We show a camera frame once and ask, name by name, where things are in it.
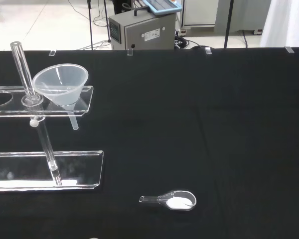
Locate glass weighing funnel with powder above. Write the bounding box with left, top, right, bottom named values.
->
left=139, top=190, right=197, bottom=212

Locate translucent plastic funnel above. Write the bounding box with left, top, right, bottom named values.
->
left=32, top=63, right=89, bottom=131

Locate clear acrylic funnel stand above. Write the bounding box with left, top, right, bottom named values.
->
left=0, top=41, right=104, bottom=193

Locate black bench cloth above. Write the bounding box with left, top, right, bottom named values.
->
left=0, top=46, right=299, bottom=239

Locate grey metal control cabinet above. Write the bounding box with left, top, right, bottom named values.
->
left=108, top=8, right=177, bottom=51

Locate black tripod pole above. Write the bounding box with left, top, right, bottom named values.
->
left=223, top=0, right=234, bottom=49
left=87, top=0, right=94, bottom=51
left=103, top=0, right=112, bottom=43

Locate blue grey teach pendant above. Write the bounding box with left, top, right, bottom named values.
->
left=141, top=0, right=184, bottom=17

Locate black box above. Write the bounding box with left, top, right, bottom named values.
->
left=113, top=0, right=135, bottom=15

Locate white cabinet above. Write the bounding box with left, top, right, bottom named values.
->
left=180, top=0, right=220, bottom=28

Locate white curtain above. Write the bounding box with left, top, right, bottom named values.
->
left=259, top=0, right=299, bottom=48

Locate black cable bundle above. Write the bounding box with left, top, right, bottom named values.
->
left=174, top=29, right=203, bottom=50

